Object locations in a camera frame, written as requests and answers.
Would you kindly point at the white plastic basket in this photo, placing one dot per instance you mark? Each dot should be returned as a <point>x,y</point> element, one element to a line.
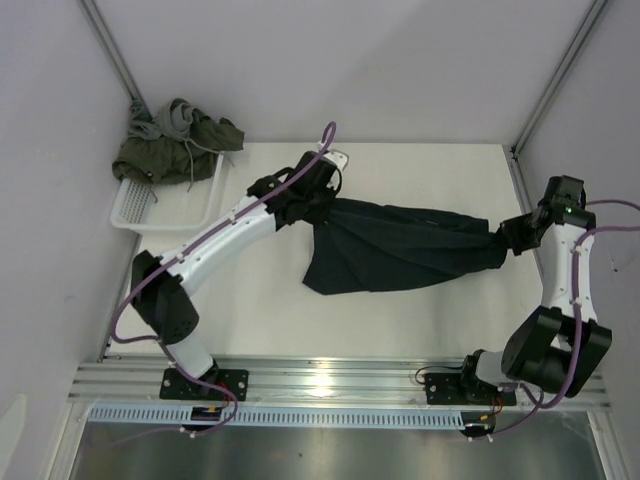
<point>166,208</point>

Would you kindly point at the slotted grey cable duct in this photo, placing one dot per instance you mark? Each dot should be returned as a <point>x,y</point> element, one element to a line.
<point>412,419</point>

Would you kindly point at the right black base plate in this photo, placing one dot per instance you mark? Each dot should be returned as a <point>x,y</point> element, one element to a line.
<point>449,389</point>

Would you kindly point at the aluminium mounting rail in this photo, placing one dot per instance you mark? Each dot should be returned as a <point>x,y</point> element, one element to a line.
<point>272,382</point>

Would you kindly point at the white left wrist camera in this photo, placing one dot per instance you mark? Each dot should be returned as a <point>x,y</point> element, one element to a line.
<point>337,158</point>

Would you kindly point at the left aluminium corner post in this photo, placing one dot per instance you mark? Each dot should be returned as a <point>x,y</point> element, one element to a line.
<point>107,42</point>

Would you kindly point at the aluminium corner post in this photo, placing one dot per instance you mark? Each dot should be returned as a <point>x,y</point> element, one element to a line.
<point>107,42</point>
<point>586,28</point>

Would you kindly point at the right aluminium corner post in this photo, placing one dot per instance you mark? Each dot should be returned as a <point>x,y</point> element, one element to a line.
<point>586,28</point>

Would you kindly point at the grey shorts with drawstring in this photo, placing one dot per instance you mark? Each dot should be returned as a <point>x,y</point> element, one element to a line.
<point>174,120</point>

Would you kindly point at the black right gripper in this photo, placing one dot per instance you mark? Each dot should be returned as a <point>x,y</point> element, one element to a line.
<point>509,231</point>

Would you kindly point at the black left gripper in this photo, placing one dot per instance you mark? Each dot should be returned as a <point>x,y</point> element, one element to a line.
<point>329,195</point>

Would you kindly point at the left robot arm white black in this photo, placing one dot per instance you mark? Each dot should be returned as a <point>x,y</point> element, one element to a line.
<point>167,282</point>

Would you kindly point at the dark navy shorts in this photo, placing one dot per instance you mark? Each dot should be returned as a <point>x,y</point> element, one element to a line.
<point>366,247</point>

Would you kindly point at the olive green shorts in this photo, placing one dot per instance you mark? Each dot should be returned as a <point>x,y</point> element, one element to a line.
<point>166,161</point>

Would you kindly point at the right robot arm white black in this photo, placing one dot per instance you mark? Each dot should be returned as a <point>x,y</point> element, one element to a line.
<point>560,344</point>

